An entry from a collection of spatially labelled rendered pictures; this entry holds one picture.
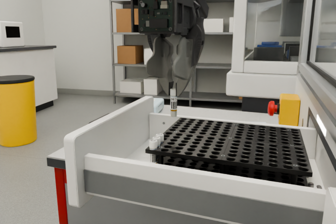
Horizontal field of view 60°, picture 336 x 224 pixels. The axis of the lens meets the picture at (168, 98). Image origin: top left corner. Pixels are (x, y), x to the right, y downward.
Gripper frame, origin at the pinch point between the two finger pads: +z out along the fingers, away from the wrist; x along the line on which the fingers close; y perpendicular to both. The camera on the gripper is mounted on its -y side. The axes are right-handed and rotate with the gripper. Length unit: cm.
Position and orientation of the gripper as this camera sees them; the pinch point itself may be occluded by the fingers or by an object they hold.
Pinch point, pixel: (175, 86)
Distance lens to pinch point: 47.5
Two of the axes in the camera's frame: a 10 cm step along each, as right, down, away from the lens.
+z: 0.0, 9.8, 2.1
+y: -4.6, 1.9, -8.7
